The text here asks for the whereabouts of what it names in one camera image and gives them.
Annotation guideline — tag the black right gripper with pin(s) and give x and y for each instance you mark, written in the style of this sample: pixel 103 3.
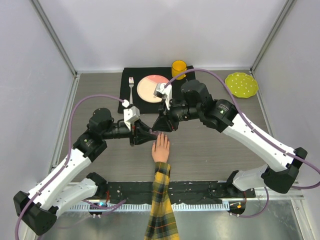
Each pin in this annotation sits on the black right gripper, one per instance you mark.
pixel 165 123

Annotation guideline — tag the mannequin hand with painted nails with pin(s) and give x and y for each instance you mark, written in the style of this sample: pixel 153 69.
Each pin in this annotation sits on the mannequin hand with painted nails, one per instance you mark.
pixel 161 149

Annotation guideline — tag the purple nail polish bottle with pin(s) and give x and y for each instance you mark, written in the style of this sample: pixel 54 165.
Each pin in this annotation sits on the purple nail polish bottle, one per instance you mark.
pixel 155 133

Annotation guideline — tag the green polka dot plate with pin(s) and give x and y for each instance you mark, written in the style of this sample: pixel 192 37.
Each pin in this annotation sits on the green polka dot plate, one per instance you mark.
pixel 241 85

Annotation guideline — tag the silver fork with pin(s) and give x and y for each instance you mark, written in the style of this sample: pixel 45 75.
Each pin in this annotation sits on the silver fork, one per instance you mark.
pixel 131 85

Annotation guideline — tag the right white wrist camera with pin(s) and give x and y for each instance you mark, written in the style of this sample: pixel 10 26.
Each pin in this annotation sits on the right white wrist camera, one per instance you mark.
pixel 163 91

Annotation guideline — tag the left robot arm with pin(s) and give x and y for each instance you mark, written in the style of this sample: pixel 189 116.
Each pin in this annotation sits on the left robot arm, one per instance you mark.
pixel 40 207

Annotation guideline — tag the yellow mug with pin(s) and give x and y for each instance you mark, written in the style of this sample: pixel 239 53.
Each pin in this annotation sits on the yellow mug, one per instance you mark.
pixel 178 67

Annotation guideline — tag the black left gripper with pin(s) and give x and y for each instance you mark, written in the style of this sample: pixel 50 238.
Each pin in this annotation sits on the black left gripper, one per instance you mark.
pixel 138 129

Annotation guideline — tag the white slotted cable duct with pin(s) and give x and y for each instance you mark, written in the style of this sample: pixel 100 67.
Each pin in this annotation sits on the white slotted cable duct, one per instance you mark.
pixel 85 207

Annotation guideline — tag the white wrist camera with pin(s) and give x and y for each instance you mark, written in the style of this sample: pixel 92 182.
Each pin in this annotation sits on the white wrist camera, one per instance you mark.
pixel 163 91
pixel 130 116

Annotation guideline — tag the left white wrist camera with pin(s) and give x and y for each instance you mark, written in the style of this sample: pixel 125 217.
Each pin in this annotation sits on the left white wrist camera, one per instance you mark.
pixel 130 116

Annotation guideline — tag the yellow plaid sleeve forearm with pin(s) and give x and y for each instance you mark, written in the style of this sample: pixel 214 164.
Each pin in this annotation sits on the yellow plaid sleeve forearm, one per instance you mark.
pixel 161 223

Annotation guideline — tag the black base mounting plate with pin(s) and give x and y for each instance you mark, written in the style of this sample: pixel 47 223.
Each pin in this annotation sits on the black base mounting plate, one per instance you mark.
pixel 180 192

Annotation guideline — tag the pink cream plate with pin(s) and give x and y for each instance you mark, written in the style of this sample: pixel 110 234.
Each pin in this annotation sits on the pink cream plate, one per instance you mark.
pixel 147 85

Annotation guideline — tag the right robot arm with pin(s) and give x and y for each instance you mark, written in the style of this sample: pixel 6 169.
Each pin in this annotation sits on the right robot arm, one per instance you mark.
pixel 281 166

